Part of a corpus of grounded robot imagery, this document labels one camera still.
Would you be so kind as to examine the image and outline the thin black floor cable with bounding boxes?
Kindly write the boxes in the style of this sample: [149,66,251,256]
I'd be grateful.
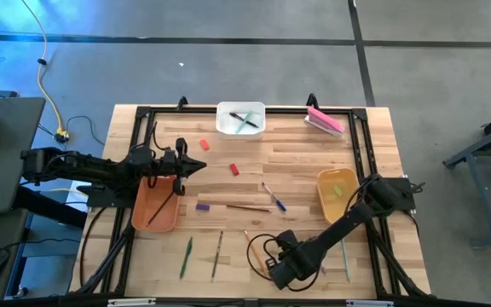
[36,114,106,161]

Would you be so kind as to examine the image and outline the white pen blue cap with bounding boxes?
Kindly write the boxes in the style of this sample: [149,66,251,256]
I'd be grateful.
[261,182,288,213]

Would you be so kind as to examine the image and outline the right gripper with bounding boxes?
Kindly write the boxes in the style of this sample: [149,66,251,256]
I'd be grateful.
[266,229,315,291]

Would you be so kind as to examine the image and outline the orange plastic bin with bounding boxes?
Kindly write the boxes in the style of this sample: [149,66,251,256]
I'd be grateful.
[130,174,182,234]

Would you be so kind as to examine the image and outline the black aluminium table frame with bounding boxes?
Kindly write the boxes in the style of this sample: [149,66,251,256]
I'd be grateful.
[68,94,433,307]

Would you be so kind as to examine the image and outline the yellow plastic bin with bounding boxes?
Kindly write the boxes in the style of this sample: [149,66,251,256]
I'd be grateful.
[316,167,364,226]

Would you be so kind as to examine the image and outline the teal pen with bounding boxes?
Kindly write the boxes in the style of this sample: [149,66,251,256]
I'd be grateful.
[234,109,255,135]

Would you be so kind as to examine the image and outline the pink white stapler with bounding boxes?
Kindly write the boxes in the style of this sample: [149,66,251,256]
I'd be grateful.
[303,106,346,138]

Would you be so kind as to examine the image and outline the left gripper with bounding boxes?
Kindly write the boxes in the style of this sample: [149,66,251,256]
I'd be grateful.
[159,136,207,197]

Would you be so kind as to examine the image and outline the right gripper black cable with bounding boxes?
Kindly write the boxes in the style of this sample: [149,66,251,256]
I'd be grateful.
[245,232,321,293]

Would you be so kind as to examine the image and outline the thick black cable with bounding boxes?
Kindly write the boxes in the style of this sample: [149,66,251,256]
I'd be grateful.
[78,206,108,289]

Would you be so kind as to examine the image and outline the white plastic bin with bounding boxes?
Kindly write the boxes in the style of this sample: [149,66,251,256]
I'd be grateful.
[215,101,267,141]

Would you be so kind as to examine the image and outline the teal pencil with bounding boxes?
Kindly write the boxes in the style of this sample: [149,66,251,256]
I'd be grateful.
[340,237,352,283]

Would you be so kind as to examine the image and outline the black pen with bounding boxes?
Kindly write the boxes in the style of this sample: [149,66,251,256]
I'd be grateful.
[228,112,261,129]

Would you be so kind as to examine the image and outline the yellow floor cable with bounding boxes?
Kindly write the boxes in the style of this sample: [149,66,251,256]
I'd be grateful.
[20,0,66,134]

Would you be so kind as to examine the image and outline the black desk foot bar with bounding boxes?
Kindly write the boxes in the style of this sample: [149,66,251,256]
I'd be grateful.
[13,186,89,229]

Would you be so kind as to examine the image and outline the black desk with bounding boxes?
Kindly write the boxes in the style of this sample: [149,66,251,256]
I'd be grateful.
[0,96,46,215]

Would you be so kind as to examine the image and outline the green pen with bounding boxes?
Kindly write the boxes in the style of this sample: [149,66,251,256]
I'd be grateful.
[179,236,194,281]

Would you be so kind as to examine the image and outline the orange pencil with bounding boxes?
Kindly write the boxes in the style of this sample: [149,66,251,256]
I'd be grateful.
[243,229,270,276]

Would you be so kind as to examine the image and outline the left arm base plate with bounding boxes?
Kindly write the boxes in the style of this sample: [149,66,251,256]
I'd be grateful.
[77,182,138,209]

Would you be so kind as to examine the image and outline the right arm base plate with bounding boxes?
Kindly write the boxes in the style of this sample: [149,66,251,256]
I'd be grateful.
[371,177,417,212]

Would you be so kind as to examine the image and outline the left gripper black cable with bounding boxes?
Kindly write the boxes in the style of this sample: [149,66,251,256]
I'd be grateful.
[130,121,164,191]

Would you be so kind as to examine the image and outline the brown pencil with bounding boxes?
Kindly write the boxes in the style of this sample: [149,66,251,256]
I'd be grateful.
[226,204,272,213]

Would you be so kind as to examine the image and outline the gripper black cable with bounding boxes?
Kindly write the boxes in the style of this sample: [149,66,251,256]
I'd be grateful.
[245,232,321,293]
[130,121,164,191]

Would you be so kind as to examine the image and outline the white paper sheet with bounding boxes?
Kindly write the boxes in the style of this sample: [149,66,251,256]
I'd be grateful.
[64,181,91,213]

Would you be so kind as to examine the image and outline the white table clamp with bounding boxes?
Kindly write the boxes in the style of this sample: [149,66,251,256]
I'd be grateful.
[107,298,157,307]
[346,299,395,307]

